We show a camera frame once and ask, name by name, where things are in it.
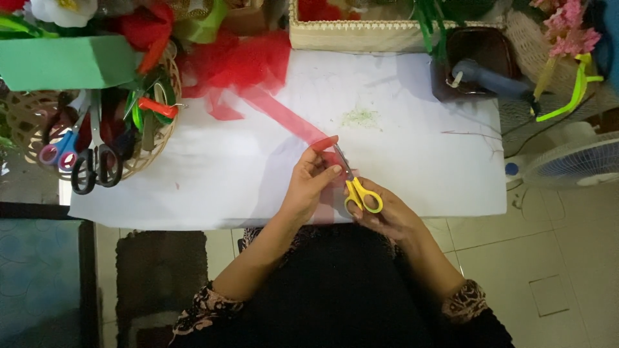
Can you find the person's right hand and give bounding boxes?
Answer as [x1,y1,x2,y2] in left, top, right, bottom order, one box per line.
[344,177,426,241]

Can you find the person's left hand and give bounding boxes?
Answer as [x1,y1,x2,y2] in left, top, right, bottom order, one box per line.
[280,136,343,224]

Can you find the yellow handled scissors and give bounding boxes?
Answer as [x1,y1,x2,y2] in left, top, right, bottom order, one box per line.
[333,143,384,215]

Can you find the red tulle ribbon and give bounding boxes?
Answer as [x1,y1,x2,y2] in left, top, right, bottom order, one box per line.
[180,30,361,225]

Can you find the white paper sheet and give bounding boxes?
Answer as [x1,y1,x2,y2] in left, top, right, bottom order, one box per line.
[69,50,507,231]

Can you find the person's black clothing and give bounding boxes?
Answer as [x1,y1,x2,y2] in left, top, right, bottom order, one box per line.
[169,223,515,348]

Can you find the beige lace trimmed box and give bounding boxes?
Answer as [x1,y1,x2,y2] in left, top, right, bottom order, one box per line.
[289,0,506,53]

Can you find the blue glue gun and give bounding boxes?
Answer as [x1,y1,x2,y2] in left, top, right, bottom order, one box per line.
[446,59,541,116]

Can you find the dark brown tray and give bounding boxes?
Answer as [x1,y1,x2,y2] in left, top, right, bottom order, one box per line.
[430,26,523,102]

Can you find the green pipe cleaners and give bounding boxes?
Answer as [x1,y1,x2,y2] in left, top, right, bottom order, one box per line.
[413,0,448,61]

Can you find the dark brown floor mat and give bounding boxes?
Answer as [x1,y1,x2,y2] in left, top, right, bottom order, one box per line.
[115,230,209,348]

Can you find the white electric fan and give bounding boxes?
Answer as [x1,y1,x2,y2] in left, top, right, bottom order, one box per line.
[505,122,619,190]

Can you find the green ribbon roll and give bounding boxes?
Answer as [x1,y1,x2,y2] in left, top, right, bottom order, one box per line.
[173,0,229,44]

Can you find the neon yellow ribbon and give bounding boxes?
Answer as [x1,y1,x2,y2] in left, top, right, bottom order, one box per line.
[532,52,604,122]

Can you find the red fabric flower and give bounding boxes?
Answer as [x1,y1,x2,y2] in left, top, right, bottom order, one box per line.
[118,2,176,75]

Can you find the pink artificial flower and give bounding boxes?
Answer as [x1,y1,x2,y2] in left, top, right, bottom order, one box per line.
[529,0,602,59]

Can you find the green foam block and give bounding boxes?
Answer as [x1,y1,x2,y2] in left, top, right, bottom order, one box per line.
[0,35,141,92]

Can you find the woven bamboo basket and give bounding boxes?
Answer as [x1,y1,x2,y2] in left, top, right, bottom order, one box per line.
[5,46,182,182]

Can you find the white artificial flower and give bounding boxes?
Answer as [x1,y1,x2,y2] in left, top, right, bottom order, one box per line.
[30,0,98,28]

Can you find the orange handled cutter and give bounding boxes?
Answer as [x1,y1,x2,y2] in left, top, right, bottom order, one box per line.
[138,97,180,120]

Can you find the black handled scissors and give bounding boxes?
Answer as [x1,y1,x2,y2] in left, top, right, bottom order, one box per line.
[71,89,123,195]

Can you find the blue pink handled scissors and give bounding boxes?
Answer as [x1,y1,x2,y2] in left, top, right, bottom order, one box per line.
[39,92,90,172]

